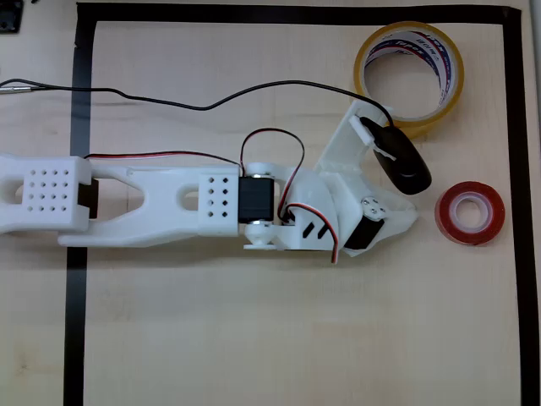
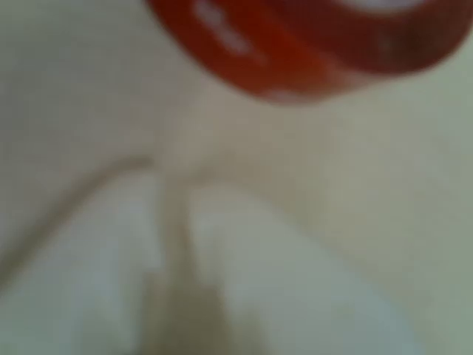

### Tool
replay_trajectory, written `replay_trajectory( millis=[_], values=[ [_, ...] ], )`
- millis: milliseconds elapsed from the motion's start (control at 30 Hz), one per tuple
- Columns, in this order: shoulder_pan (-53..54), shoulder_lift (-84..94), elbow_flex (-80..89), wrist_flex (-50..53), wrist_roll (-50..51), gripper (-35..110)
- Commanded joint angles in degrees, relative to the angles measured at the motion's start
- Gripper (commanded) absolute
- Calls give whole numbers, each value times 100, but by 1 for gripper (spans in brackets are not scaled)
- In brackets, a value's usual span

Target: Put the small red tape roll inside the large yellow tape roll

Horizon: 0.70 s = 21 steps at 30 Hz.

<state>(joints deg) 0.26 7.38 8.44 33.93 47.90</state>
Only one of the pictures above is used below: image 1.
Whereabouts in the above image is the small red tape roll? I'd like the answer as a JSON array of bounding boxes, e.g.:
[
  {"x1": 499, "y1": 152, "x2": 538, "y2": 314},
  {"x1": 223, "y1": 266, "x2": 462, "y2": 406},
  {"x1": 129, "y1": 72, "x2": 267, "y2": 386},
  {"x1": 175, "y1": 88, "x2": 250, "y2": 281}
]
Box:
[{"x1": 434, "y1": 180, "x2": 506, "y2": 246}]

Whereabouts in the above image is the large yellow tape roll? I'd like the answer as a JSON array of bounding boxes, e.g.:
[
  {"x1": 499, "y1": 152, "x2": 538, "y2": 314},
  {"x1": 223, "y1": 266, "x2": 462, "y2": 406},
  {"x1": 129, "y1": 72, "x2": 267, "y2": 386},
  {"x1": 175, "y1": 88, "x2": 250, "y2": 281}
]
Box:
[{"x1": 352, "y1": 20, "x2": 466, "y2": 140}]

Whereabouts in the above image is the black tape strip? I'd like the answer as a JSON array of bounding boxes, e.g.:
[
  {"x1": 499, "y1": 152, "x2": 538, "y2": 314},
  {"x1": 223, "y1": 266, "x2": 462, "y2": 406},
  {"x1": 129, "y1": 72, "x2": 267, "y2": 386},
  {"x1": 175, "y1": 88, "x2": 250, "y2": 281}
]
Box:
[
  {"x1": 75, "y1": 3, "x2": 522, "y2": 26},
  {"x1": 501, "y1": 8, "x2": 541, "y2": 406},
  {"x1": 62, "y1": 16, "x2": 98, "y2": 406}
]

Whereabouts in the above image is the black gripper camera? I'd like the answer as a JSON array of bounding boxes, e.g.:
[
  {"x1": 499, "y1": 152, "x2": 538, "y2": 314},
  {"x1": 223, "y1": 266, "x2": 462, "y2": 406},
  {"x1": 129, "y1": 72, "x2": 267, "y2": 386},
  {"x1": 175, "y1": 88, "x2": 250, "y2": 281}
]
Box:
[{"x1": 358, "y1": 116, "x2": 433, "y2": 196}]

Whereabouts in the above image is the red and black servo wire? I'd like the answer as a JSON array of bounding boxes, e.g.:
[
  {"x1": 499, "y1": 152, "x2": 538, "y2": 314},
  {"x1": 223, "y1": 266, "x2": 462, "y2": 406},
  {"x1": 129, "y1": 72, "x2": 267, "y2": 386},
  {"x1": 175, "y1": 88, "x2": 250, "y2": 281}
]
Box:
[{"x1": 84, "y1": 128, "x2": 340, "y2": 264}]

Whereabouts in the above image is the black plastic object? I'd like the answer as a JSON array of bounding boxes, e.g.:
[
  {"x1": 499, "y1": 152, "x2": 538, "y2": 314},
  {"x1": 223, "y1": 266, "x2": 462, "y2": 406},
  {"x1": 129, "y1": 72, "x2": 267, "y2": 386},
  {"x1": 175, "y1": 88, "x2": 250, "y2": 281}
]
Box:
[{"x1": 0, "y1": 0, "x2": 23, "y2": 34}]

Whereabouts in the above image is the black camera cable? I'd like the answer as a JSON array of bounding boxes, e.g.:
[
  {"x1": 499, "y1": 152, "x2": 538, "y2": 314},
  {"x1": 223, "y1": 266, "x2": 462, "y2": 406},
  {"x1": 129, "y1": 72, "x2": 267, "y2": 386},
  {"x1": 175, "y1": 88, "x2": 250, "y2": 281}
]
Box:
[{"x1": 0, "y1": 78, "x2": 394, "y2": 128}]

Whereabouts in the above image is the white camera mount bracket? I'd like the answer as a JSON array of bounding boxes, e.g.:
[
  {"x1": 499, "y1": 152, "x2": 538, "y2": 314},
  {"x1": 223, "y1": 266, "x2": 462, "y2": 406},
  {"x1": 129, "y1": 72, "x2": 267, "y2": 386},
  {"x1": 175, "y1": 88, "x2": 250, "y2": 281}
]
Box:
[{"x1": 314, "y1": 99, "x2": 396, "y2": 174}]

